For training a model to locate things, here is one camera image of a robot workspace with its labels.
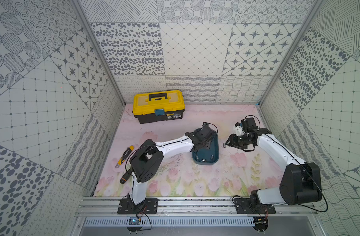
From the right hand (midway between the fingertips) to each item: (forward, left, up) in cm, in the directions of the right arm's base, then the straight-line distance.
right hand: (230, 145), depth 86 cm
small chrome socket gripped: (+5, +2, -8) cm, 10 cm away
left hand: (+4, +13, 0) cm, 14 cm away
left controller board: (-37, +52, -11) cm, 65 cm away
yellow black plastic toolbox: (+26, +46, +7) cm, 53 cm away
